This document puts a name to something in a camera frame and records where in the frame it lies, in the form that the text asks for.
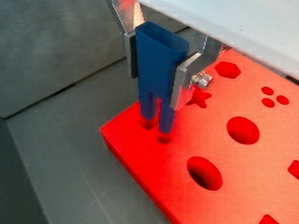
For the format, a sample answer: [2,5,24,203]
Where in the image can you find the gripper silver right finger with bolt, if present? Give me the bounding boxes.
[171,31,222,111]

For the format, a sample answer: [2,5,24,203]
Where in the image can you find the blue square-circle peg object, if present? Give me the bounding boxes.
[135,22,190,134]

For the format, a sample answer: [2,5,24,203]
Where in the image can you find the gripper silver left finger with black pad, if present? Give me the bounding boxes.
[107,0,146,79]

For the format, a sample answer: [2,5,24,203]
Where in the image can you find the red shape-sorting board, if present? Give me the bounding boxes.
[100,50,299,224]

